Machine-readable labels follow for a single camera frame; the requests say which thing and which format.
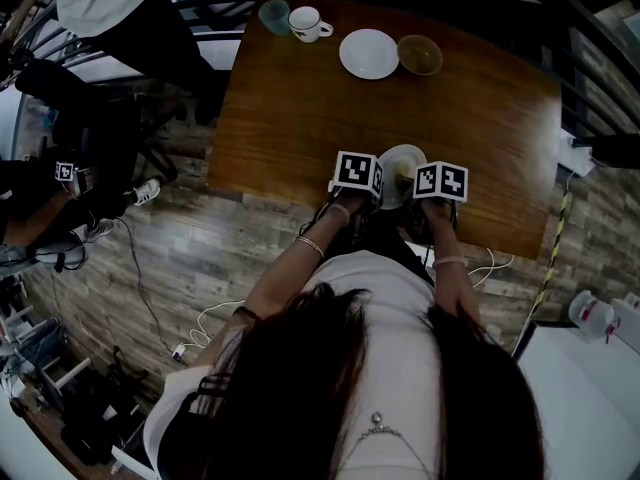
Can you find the white bottle red label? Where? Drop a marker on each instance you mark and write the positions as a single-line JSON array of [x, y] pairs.
[[592, 313]]

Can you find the white chair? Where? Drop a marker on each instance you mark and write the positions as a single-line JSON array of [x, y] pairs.
[[130, 460]]

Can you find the person's left forearm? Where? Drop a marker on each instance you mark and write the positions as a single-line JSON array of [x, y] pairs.
[[295, 273]]

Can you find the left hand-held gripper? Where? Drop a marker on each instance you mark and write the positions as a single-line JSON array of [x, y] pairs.
[[356, 170]]

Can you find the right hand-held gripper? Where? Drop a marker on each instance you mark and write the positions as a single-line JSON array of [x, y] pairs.
[[442, 180]]

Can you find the person's black trousers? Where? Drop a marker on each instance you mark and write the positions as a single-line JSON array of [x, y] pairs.
[[385, 240]]

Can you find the yellow black striped strip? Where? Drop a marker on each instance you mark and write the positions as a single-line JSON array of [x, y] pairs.
[[556, 240]]

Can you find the white power adapter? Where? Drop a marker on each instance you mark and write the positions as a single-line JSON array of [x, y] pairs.
[[179, 353]]

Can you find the teal frosted cup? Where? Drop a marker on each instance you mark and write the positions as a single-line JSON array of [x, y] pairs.
[[274, 17]]

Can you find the yellow sponge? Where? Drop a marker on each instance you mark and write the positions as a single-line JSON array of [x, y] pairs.
[[406, 167]]

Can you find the pink wrist band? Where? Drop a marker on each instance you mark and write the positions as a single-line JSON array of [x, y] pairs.
[[450, 262], [345, 211]]

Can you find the person's white shirt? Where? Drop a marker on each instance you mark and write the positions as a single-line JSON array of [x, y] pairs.
[[395, 368]]

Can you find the white flat panel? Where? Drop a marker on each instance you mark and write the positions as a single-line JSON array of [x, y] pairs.
[[575, 160]]

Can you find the person's right forearm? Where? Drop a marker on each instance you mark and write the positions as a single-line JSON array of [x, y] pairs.
[[452, 288]]

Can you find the white printed mug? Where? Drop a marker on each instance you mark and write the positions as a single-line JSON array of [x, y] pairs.
[[305, 24]]

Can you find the big white plate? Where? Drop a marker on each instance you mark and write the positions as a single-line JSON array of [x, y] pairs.
[[369, 54], [395, 200]]

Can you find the beige bowl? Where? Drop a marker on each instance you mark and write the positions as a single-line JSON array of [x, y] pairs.
[[420, 55]]

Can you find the white desk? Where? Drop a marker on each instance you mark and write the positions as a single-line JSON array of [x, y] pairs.
[[590, 408]]

